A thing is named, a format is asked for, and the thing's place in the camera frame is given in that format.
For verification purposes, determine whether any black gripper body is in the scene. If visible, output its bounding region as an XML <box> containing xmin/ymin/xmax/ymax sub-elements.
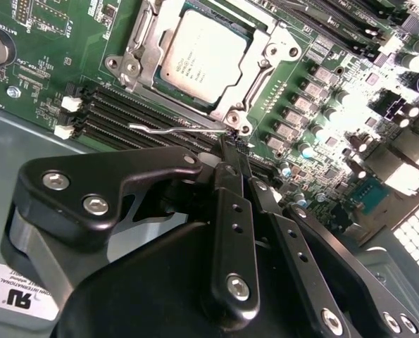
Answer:
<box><xmin>54</xmin><ymin>211</ymin><xmax>314</xmax><ymax>338</ymax></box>

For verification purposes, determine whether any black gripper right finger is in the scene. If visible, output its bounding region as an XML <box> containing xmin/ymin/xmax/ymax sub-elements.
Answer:
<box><xmin>237</xmin><ymin>151</ymin><xmax>419</xmax><ymax>338</ymax></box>

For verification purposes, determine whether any silver CPU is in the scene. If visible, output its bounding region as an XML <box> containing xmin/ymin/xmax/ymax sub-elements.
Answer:
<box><xmin>152</xmin><ymin>8</ymin><xmax>258</xmax><ymax>106</ymax></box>

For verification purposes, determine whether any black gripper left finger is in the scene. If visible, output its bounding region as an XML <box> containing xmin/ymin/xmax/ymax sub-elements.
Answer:
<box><xmin>13</xmin><ymin>134</ymin><xmax>262</xmax><ymax>320</ymax></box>

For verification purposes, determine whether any thin wire locking lever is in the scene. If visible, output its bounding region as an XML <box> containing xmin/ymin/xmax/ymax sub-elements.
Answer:
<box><xmin>128</xmin><ymin>122</ymin><xmax>232</xmax><ymax>137</ymax></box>

